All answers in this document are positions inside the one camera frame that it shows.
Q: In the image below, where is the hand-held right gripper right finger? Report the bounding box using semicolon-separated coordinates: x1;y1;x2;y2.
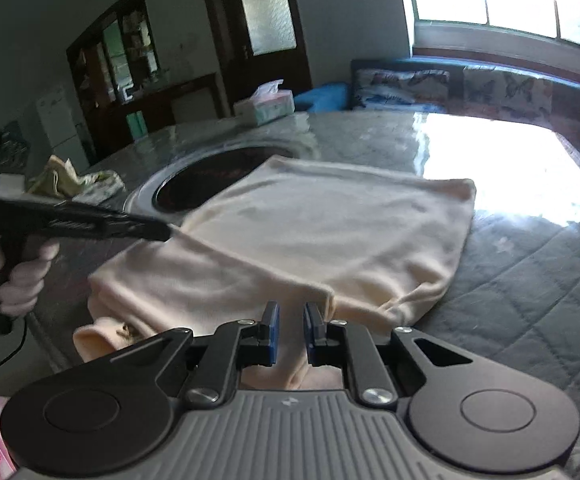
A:
304;302;475;406

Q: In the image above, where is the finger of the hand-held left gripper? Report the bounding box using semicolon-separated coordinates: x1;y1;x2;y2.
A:
66;202;172;242

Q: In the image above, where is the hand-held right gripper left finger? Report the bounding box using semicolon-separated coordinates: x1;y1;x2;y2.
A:
110;302;281;408

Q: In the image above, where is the cream knit garment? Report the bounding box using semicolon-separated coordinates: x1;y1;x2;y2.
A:
72;154;477;392

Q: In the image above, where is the person's left hand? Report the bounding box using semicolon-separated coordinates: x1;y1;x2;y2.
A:
0;230;62;319

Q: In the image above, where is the crumpled patterned cloth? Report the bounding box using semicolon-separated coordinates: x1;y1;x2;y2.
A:
26;155;124;202

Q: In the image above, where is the teal box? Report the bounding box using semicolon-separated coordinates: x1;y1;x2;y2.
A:
126;110;147;144

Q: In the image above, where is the round built-in table cooktop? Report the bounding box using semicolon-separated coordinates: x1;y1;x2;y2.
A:
124;143;311;222

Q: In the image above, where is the white refrigerator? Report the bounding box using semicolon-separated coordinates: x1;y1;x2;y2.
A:
34;84;84;155

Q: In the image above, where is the dark wooden display cabinet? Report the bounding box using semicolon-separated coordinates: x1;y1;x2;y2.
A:
66;0;221;163

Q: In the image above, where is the pastel tissue box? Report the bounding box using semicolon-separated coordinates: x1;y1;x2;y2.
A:
233;80;295;128

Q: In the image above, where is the grey quilted star cloth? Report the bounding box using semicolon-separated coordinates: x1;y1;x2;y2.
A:
405;135;580;480

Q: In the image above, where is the blue seat cushion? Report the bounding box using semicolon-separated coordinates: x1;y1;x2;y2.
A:
293;82;351;114

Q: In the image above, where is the dark wooden glass door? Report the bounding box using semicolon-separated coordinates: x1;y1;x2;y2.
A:
196;0;313;108

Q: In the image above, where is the butterfly print sofa bench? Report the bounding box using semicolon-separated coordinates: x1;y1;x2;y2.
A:
351;57;580;126

